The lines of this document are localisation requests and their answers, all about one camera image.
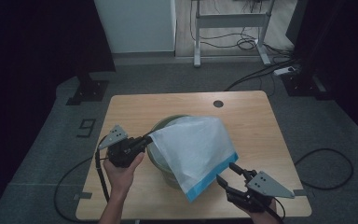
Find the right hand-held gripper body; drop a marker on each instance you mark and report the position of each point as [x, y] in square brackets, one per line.
[270, 188]

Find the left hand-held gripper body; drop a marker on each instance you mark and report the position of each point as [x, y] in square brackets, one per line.
[121, 154]

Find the green plastic bucket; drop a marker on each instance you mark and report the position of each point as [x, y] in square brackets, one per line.
[160, 158]

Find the white blue-edged plastic bag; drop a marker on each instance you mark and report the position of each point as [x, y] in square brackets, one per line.
[195, 149]

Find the person's left hand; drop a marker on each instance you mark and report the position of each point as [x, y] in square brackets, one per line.
[121, 179]

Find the person's right hand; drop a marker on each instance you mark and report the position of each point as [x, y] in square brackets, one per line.
[265, 215]

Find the grey tape piece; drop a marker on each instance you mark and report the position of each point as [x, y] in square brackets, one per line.
[82, 195]
[300, 192]

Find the black stand base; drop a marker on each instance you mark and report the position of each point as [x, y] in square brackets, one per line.
[88, 90]
[301, 84]

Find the black round table grommet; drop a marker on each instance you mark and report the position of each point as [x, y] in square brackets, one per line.
[218, 104]

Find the white power strip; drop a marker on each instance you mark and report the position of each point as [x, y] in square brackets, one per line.
[284, 71]

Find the white cabinet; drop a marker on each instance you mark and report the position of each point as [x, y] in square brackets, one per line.
[136, 25]

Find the dark curtain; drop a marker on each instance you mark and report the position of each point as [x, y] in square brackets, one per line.
[348, 46]
[28, 62]

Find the grey metal stand frame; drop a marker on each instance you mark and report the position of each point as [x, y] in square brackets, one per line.
[230, 20]

